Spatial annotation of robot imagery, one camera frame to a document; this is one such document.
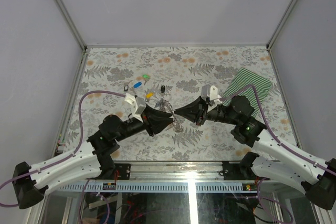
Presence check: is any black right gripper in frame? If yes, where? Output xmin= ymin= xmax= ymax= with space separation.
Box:
xmin=174 ymin=95 xmax=239 ymax=126

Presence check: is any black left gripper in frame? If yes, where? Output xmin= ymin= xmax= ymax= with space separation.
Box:
xmin=116 ymin=104 xmax=176 ymax=143

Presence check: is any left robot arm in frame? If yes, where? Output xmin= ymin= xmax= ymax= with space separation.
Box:
xmin=13 ymin=106 xmax=173 ymax=209

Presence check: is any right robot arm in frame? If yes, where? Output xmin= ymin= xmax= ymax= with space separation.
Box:
xmin=174 ymin=95 xmax=335 ymax=210

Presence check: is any yellow key tag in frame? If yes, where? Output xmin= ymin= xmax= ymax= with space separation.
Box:
xmin=146 ymin=92 xmax=154 ymax=98

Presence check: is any blue key tag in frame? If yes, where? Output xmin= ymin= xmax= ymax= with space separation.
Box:
xmin=133 ymin=82 xmax=142 ymax=88

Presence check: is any floral table mat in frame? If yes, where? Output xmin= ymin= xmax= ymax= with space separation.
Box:
xmin=61 ymin=46 xmax=295 ymax=161

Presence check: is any green striped cloth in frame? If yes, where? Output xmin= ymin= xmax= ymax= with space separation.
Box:
xmin=222 ymin=67 xmax=272 ymax=117

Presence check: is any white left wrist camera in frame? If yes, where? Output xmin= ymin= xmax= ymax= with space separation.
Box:
xmin=124 ymin=93 xmax=146 ymax=123

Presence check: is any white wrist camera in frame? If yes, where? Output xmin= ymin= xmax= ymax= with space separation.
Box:
xmin=201 ymin=84 xmax=222 ymax=106
xmin=124 ymin=93 xmax=146 ymax=123

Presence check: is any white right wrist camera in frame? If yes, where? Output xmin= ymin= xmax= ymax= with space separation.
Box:
xmin=201 ymin=84 xmax=222 ymax=106

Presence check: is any aluminium front rail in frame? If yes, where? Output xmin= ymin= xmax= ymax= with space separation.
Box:
xmin=60 ymin=161 xmax=257 ymax=193

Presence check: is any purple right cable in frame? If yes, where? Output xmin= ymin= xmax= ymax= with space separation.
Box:
xmin=219 ymin=84 xmax=336 ymax=171

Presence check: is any purple cable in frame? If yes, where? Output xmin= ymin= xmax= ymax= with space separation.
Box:
xmin=0 ymin=90 xmax=132 ymax=208
xmin=219 ymin=84 xmax=336 ymax=171

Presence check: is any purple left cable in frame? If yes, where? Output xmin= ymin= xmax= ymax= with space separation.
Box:
xmin=0 ymin=90 xmax=132 ymax=208

